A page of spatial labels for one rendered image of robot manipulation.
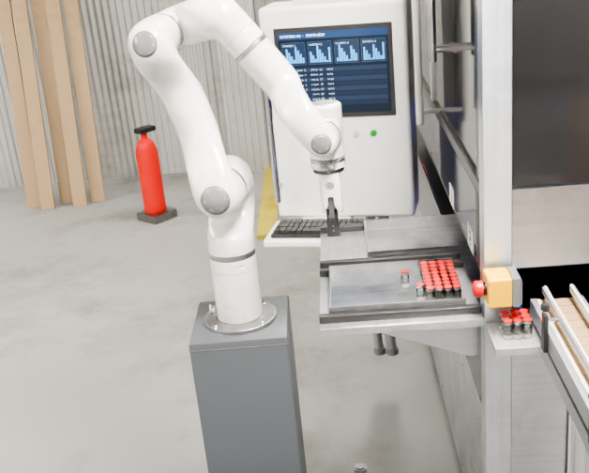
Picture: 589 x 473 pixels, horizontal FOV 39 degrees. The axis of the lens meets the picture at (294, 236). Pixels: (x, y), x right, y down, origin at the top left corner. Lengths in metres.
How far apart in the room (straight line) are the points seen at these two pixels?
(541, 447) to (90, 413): 1.97
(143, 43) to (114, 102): 4.74
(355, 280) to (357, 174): 0.72
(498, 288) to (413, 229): 0.75
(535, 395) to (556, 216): 0.48
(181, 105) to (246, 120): 4.40
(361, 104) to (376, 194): 0.33
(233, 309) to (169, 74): 0.61
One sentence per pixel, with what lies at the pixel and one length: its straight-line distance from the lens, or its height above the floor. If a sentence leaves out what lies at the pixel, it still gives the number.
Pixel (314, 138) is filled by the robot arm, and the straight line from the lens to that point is 1.90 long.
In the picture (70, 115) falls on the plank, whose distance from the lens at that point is 6.20.
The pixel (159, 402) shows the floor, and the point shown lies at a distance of 3.59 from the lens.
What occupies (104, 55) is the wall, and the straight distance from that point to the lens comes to 6.61.
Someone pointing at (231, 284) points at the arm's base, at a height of 0.98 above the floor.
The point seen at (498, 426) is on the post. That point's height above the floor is 0.58.
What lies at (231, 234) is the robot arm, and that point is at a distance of 2.08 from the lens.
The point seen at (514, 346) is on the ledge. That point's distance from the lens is 1.98.
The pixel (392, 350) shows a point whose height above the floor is 0.21.
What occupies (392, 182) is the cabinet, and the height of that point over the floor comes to 0.93.
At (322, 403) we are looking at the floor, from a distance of 3.43.
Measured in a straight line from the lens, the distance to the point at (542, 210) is 2.00.
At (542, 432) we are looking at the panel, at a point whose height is 0.55.
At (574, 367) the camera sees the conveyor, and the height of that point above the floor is 0.93.
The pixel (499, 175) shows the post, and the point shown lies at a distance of 1.95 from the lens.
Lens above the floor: 1.84
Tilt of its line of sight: 21 degrees down
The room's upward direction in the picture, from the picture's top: 6 degrees counter-clockwise
